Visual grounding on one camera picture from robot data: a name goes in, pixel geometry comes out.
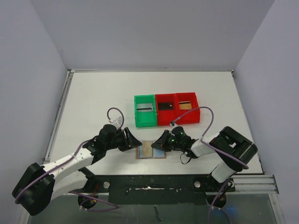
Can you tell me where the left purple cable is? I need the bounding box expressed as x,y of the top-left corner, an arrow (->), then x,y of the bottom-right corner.
14,107 -> 126,213

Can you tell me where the black card in red bin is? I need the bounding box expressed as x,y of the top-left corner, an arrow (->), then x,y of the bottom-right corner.
158,102 -> 174,111

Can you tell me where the red double plastic bin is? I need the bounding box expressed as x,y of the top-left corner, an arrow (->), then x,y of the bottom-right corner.
155,92 -> 200,126

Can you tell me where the purple cable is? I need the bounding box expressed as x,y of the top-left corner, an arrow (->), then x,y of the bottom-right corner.
14,107 -> 126,213
169,106 -> 249,224

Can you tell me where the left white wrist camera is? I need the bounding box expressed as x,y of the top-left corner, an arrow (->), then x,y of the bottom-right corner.
109,117 -> 124,129

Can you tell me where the gold card in red bin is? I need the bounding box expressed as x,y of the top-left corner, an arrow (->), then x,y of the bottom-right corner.
179,101 -> 192,110

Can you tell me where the tan leather card holder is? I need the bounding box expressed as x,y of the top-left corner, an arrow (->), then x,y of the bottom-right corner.
136,140 -> 167,159

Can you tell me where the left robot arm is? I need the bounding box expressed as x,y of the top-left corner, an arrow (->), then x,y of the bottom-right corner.
12,124 -> 142,216

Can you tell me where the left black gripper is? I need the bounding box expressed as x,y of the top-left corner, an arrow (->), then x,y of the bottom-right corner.
105,127 -> 142,151

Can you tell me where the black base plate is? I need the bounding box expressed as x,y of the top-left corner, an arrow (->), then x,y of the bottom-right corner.
75,175 -> 235,206

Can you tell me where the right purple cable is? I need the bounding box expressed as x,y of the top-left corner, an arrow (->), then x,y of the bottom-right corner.
169,106 -> 249,224

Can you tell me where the aluminium front rail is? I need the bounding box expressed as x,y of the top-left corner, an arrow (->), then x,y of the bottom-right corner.
27,174 -> 280,196

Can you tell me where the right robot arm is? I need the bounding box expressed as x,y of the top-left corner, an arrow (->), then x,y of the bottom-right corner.
151,126 -> 258,191

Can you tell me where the aluminium rail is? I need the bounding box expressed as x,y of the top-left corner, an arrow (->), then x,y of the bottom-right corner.
43,70 -> 75,164
27,174 -> 280,196

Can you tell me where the gold card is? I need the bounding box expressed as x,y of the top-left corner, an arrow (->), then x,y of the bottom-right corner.
179,101 -> 192,110
139,141 -> 153,158

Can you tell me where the silver card in green bin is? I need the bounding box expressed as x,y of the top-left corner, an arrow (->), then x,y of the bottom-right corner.
136,103 -> 154,112

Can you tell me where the aluminium left rail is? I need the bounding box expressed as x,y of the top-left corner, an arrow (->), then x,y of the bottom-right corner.
43,70 -> 75,164

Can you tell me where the green plastic bin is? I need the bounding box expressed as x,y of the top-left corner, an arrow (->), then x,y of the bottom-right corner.
134,95 -> 157,128

